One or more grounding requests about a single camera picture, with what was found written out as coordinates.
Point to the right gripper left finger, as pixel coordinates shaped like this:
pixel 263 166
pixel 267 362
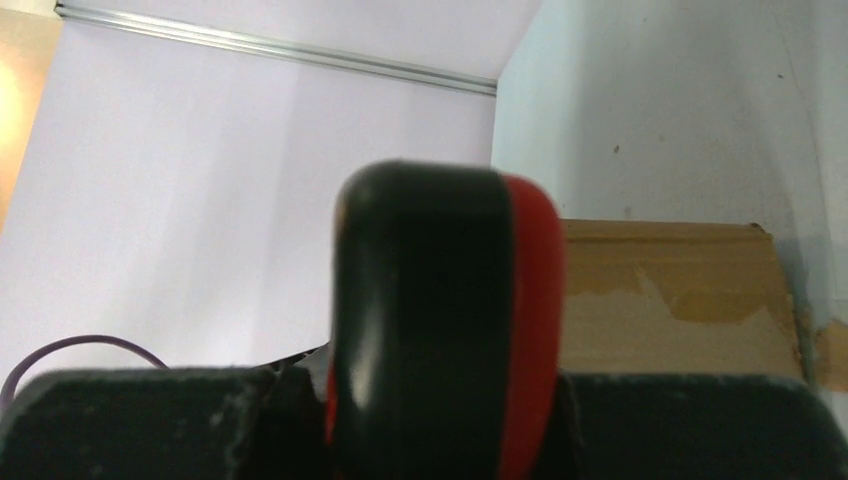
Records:
pixel 263 422

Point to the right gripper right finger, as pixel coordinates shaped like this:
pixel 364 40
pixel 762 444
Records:
pixel 689 426

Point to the brown cardboard express box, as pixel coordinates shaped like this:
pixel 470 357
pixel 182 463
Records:
pixel 649 297

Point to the red black utility knife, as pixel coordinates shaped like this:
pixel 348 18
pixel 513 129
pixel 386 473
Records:
pixel 448 293

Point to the aluminium frame rail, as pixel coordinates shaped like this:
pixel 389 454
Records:
pixel 275 48

